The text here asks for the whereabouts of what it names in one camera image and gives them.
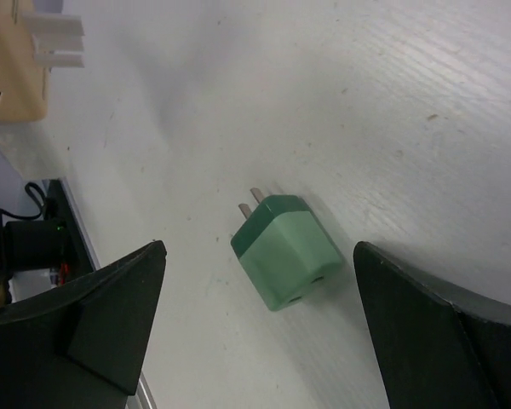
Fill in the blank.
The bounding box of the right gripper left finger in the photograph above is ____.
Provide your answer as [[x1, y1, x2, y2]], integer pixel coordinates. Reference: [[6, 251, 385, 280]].
[[0, 241, 167, 408]]

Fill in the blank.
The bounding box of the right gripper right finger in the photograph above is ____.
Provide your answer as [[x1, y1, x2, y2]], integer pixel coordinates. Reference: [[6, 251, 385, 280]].
[[353, 242, 511, 408]]

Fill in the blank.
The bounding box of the green charger plug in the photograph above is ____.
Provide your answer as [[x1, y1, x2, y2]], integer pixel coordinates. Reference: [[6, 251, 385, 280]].
[[230, 187, 345, 312]]

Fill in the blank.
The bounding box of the tan cube socket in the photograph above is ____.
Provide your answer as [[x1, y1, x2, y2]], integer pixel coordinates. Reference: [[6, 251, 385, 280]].
[[0, 1, 84, 124]]

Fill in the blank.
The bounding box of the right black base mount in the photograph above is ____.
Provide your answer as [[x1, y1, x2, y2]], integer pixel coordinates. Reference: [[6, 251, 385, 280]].
[[0, 179, 96, 285]]

